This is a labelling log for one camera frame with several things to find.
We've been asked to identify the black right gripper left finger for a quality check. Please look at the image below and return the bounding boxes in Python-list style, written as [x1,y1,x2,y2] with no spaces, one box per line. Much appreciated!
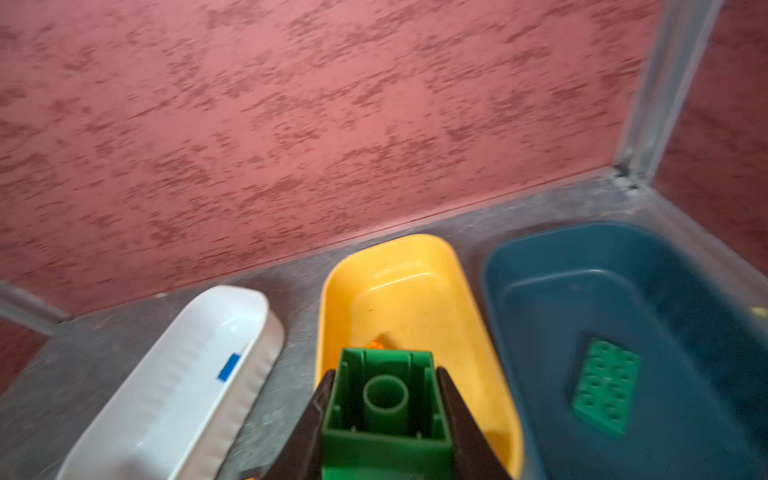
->
[262,370,335,480]

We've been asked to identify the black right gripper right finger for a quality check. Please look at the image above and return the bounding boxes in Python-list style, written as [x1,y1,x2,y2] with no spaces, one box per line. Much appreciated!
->
[436,366,511,480]

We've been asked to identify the green lego small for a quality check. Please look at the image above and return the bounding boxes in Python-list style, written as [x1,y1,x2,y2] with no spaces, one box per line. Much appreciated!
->
[321,348,454,480]

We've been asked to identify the blue lego brick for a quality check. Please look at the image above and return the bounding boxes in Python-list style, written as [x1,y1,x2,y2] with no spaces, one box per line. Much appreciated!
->
[216,353,241,382]

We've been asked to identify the white plastic bin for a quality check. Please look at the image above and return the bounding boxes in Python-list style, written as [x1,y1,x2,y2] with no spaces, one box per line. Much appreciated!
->
[57,285,285,480]

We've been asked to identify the yellow plastic bin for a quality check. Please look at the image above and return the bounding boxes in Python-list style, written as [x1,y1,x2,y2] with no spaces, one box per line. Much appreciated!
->
[315,234,524,478]

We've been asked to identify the teal plastic bin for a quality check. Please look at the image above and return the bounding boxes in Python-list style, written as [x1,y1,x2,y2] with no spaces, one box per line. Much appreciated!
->
[480,221,767,479]

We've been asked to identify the aluminium corner post left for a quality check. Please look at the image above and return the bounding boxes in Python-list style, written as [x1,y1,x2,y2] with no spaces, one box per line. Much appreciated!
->
[1,280,71,337]

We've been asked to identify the aluminium corner post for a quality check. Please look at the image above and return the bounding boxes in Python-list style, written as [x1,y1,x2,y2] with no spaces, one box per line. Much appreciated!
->
[613,0,722,189]
[1,280,71,337]

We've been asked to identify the aluminium corner post right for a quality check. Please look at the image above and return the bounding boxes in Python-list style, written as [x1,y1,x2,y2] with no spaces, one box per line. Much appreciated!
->
[613,0,722,189]

